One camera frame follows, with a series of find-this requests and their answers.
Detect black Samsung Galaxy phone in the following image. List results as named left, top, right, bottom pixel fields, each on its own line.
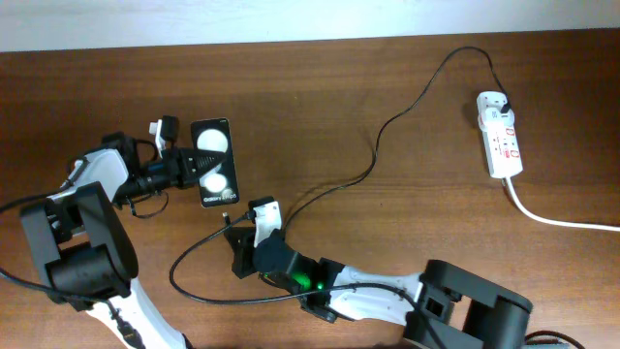
left=190, top=118, right=240, bottom=208

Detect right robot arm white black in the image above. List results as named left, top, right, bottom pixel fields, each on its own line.
left=225, top=228, right=533, bottom=348

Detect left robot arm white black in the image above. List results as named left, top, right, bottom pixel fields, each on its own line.
left=20, top=132, right=229, bottom=348

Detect white USB charger adapter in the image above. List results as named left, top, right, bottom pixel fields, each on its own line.
left=477, top=91, right=514, bottom=132

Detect white power strip red switches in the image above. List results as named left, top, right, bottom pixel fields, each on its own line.
left=480, top=122, right=523, bottom=179

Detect white power strip cord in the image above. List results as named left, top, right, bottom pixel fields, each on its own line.
left=503, top=175, right=620, bottom=233

